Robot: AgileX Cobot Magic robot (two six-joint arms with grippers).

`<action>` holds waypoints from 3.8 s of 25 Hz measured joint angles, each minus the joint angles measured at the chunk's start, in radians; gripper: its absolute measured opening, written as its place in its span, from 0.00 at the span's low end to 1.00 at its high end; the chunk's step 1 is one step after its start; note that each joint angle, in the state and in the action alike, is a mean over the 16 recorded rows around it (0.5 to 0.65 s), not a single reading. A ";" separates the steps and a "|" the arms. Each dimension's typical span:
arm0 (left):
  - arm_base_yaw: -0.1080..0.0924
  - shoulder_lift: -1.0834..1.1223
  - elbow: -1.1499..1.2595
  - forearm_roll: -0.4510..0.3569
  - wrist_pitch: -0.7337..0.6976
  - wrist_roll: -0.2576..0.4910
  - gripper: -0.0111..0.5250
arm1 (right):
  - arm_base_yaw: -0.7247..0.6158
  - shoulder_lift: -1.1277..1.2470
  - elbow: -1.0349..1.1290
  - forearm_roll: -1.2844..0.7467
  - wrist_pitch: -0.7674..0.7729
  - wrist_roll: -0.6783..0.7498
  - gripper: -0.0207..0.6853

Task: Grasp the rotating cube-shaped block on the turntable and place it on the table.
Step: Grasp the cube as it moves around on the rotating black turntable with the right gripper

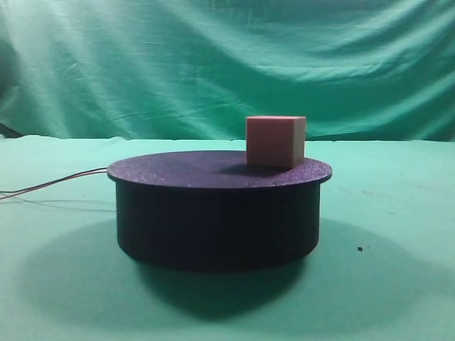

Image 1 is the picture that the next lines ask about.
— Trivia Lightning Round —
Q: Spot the pink cube-shaped block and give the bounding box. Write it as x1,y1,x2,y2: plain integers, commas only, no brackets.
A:
245,116,307,169

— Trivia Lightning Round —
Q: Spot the black round turntable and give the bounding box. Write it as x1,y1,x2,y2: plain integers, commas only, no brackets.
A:
107,151,333,273

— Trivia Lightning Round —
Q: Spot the green backdrop cloth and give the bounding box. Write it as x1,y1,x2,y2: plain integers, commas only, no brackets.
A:
1,1,454,141

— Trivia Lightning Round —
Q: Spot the green table cloth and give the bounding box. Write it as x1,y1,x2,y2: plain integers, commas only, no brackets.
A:
1,141,454,340

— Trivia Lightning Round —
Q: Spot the black wire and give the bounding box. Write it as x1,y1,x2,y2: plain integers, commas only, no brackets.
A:
0,170,109,200

